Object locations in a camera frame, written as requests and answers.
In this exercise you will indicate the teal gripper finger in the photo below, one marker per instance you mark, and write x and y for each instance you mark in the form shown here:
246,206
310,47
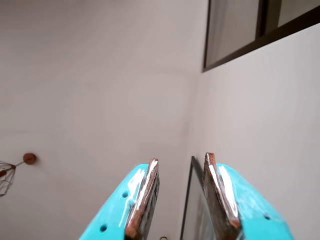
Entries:
117,212
250,212

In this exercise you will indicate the dark framed window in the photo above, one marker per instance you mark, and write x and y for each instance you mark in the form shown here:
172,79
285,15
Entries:
260,20

